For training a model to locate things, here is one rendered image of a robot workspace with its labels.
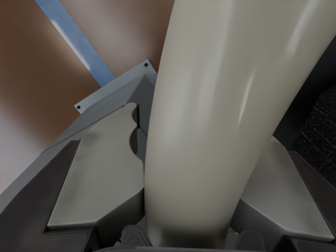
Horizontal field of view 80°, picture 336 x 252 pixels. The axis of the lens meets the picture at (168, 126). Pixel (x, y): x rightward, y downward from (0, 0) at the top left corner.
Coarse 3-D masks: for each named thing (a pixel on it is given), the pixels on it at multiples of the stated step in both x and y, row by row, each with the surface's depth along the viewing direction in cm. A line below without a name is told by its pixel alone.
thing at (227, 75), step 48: (192, 0) 3; (240, 0) 3; (288, 0) 3; (192, 48) 3; (240, 48) 3; (288, 48) 3; (192, 96) 4; (240, 96) 3; (288, 96) 4; (192, 144) 4; (240, 144) 4; (144, 192) 6; (192, 192) 5; (240, 192) 5; (192, 240) 6
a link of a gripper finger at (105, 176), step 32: (96, 128) 9; (128, 128) 9; (96, 160) 7; (128, 160) 8; (64, 192) 6; (96, 192) 6; (128, 192) 6; (64, 224) 5; (96, 224) 6; (128, 224) 7
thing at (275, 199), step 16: (272, 144) 9; (272, 160) 8; (288, 160) 8; (256, 176) 7; (272, 176) 7; (288, 176) 7; (256, 192) 7; (272, 192) 7; (288, 192) 7; (304, 192) 7; (240, 208) 6; (256, 208) 6; (272, 208) 6; (288, 208) 6; (304, 208) 6; (240, 224) 7; (256, 224) 6; (272, 224) 6; (288, 224) 6; (304, 224) 6; (320, 224) 6; (272, 240) 6; (320, 240) 6
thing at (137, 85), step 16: (144, 64) 98; (112, 80) 104; (128, 80) 103; (144, 80) 95; (96, 96) 109; (112, 96) 94; (128, 96) 73; (144, 96) 85; (80, 112) 114; (96, 112) 82; (112, 112) 65; (144, 112) 78; (80, 128) 73; (144, 128) 71; (64, 144) 66; (144, 144) 66; (48, 160) 60; (144, 160) 61; (32, 176) 55; (16, 192) 51; (0, 208) 47; (144, 224) 47
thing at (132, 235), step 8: (128, 232) 5; (136, 232) 5; (144, 232) 5; (248, 232) 5; (256, 232) 5; (128, 240) 5; (136, 240) 5; (144, 240) 5; (240, 240) 5; (248, 240) 5; (256, 240) 5; (104, 248) 4; (112, 248) 4; (120, 248) 5; (128, 248) 5; (136, 248) 5; (144, 248) 5; (152, 248) 5; (160, 248) 5; (168, 248) 5; (176, 248) 5; (184, 248) 5; (192, 248) 5; (200, 248) 5; (240, 248) 5; (248, 248) 5; (256, 248) 5; (264, 248) 5
